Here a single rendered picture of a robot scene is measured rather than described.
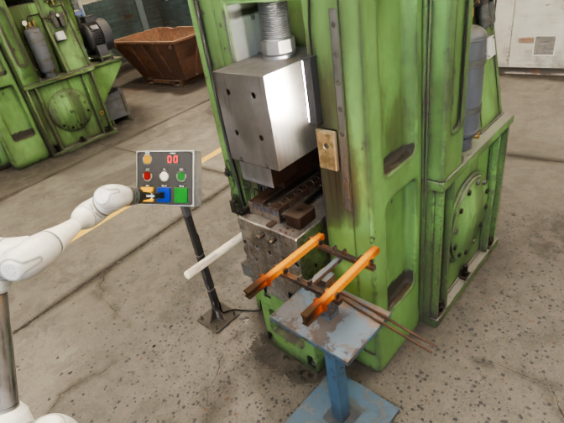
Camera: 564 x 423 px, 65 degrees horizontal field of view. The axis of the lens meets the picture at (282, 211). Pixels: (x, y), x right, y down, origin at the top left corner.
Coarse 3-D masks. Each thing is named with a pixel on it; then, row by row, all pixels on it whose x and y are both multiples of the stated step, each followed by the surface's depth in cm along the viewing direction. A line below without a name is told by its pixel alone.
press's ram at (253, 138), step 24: (216, 72) 181; (240, 72) 174; (264, 72) 168; (288, 72) 173; (240, 96) 178; (264, 96) 168; (288, 96) 176; (240, 120) 185; (264, 120) 175; (288, 120) 180; (240, 144) 194; (264, 144) 182; (288, 144) 184; (312, 144) 197
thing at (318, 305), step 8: (376, 248) 166; (368, 256) 163; (360, 264) 160; (352, 272) 157; (344, 280) 154; (336, 288) 151; (328, 296) 148; (312, 304) 145; (320, 304) 144; (304, 312) 142; (312, 312) 144; (320, 312) 146; (304, 320) 142; (312, 320) 144
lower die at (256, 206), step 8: (312, 176) 219; (320, 176) 219; (312, 184) 213; (264, 192) 216; (272, 192) 213; (288, 192) 208; (296, 192) 209; (304, 192) 210; (256, 200) 209; (264, 200) 205; (280, 200) 205; (288, 200) 204; (256, 208) 210; (264, 208) 205; (272, 208) 201; (280, 208) 200; (288, 208) 204; (264, 216) 208; (272, 216) 204
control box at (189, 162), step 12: (156, 156) 224; (180, 156) 220; (192, 156) 217; (144, 168) 227; (156, 168) 224; (168, 168) 222; (180, 168) 220; (192, 168) 218; (144, 180) 227; (156, 180) 225; (168, 180) 223; (180, 180) 220; (192, 180) 218; (192, 192) 218; (144, 204) 228; (156, 204) 226; (168, 204) 223; (180, 204) 221; (192, 204) 219
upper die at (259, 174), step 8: (312, 152) 206; (240, 160) 200; (296, 160) 199; (304, 160) 203; (312, 160) 208; (248, 168) 198; (256, 168) 194; (264, 168) 190; (288, 168) 196; (296, 168) 200; (304, 168) 205; (248, 176) 201; (256, 176) 197; (264, 176) 193; (272, 176) 190; (280, 176) 194; (288, 176) 198; (264, 184) 196; (272, 184) 192
